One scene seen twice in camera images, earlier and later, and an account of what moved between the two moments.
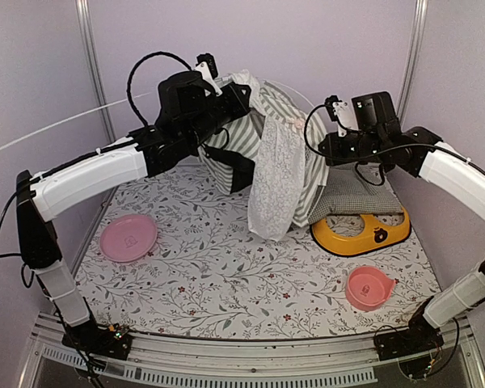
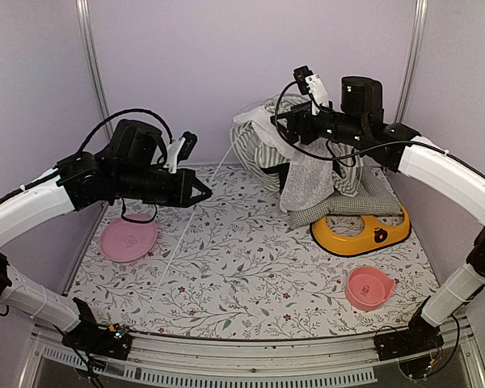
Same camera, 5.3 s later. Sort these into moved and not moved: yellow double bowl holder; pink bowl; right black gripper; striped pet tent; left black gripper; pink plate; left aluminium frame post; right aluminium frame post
Moved: left black gripper; striped pet tent; right black gripper
Not moved: yellow double bowl holder; right aluminium frame post; pink plate; left aluminium frame post; pink bowl
